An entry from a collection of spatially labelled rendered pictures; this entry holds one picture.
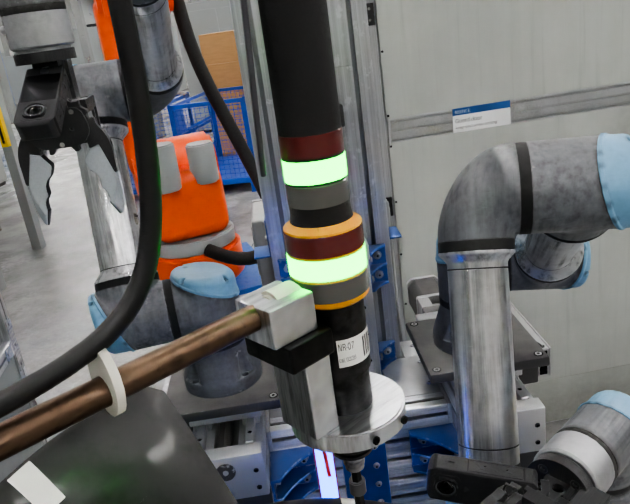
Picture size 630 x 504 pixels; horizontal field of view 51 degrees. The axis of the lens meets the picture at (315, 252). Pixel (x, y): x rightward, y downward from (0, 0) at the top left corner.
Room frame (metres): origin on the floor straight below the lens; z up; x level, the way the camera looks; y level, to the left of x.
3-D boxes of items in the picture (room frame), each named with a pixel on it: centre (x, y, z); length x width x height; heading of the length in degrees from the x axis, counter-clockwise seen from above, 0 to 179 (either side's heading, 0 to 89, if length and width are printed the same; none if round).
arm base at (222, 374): (1.14, 0.21, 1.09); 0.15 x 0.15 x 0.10
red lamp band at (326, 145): (0.34, -0.01, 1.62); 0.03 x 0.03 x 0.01
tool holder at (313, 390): (0.33, 0.00, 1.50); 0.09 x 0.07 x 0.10; 130
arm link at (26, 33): (0.84, 0.29, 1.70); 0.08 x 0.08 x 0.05
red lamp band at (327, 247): (0.34, -0.01, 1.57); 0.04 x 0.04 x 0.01
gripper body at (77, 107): (0.85, 0.29, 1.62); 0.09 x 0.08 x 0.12; 5
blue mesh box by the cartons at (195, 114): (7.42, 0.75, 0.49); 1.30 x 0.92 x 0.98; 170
